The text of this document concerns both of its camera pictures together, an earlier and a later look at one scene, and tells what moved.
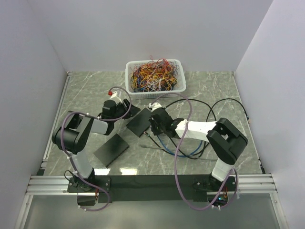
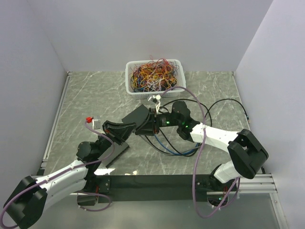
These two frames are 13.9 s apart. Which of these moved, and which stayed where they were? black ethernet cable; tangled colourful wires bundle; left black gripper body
Moved: black ethernet cable; left black gripper body
Stayed: tangled colourful wires bundle
